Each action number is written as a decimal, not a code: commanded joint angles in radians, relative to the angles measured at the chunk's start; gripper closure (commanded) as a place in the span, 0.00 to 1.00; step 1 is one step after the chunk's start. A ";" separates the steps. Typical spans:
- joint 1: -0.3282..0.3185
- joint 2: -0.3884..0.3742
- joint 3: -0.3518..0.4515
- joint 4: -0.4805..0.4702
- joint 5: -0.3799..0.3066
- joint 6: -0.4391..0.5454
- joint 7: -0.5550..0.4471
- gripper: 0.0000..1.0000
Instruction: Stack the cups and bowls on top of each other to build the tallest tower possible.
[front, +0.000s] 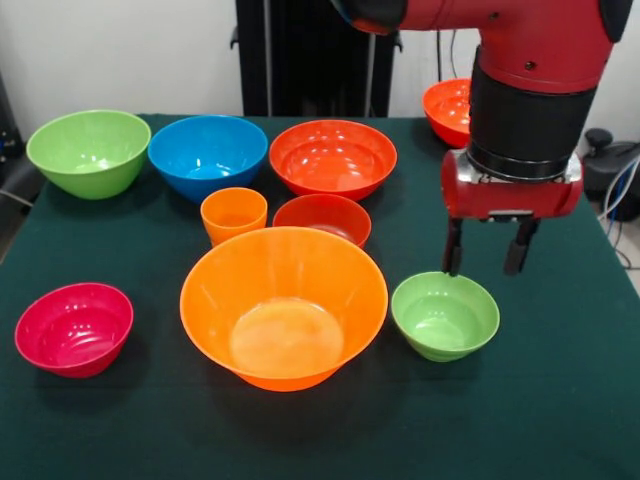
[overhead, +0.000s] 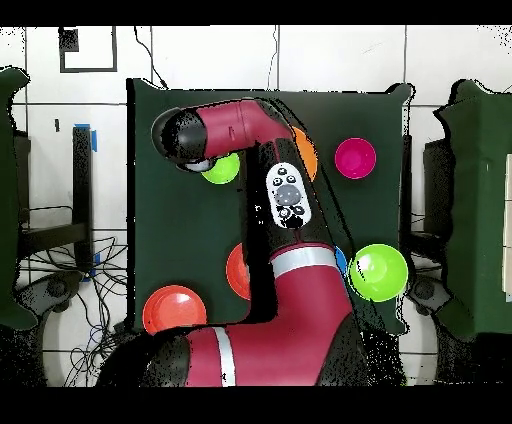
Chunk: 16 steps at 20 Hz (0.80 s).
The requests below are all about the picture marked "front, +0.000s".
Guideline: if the dark green table cloth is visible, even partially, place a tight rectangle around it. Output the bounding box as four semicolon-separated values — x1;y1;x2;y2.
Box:
0;113;640;480

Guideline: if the large red bowl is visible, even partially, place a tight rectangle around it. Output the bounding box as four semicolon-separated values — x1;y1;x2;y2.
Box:
422;77;474;149
268;119;399;200

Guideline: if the large green bowl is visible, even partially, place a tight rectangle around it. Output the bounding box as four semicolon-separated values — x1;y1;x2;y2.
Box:
25;109;152;201

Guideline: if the small green bowl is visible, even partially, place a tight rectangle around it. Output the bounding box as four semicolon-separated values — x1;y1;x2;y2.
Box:
390;271;501;363

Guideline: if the orange cup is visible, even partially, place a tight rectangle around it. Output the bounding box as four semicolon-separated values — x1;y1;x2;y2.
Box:
200;187;269;247

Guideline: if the blue bowl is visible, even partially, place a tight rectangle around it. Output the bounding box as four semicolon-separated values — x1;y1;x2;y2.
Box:
147;114;269;205

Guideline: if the small red bowl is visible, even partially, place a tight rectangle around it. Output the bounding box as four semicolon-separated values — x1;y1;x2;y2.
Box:
272;193;373;250

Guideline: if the pink bowl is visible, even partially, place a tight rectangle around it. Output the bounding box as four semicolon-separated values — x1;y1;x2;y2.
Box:
14;282;135;379

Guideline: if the white and blue cable bundle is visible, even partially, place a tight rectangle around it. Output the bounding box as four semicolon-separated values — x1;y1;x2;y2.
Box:
597;155;640;271

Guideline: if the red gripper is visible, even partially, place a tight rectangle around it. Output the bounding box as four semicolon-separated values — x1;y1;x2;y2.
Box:
440;148;585;278

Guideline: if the large orange bowl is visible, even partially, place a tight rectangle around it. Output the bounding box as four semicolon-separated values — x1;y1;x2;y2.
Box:
179;226;390;393

